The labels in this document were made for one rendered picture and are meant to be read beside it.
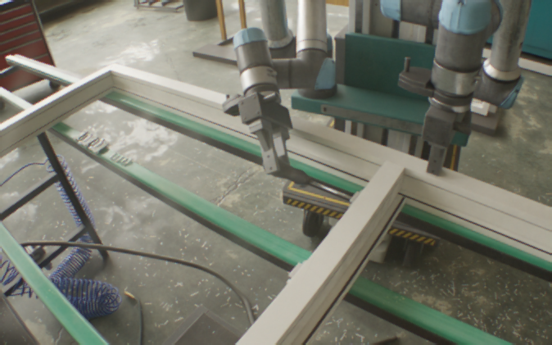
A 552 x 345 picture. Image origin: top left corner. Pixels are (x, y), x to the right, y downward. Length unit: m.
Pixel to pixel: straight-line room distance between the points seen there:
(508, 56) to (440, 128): 0.58
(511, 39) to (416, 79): 0.54
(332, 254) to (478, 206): 0.31
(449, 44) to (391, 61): 0.82
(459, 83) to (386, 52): 0.81
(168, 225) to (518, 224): 1.66
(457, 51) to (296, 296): 0.43
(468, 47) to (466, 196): 0.29
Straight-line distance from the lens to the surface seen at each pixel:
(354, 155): 0.79
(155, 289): 1.78
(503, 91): 1.23
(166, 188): 0.85
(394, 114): 1.34
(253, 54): 0.81
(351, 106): 1.36
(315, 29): 0.94
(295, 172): 0.72
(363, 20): 1.44
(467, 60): 0.61
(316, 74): 0.89
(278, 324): 0.52
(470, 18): 0.59
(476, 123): 2.75
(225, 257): 1.80
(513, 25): 1.12
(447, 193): 0.76
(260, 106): 0.72
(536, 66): 4.06
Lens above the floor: 1.40
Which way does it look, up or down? 40 degrees down
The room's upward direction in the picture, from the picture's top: 5 degrees counter-clockwise
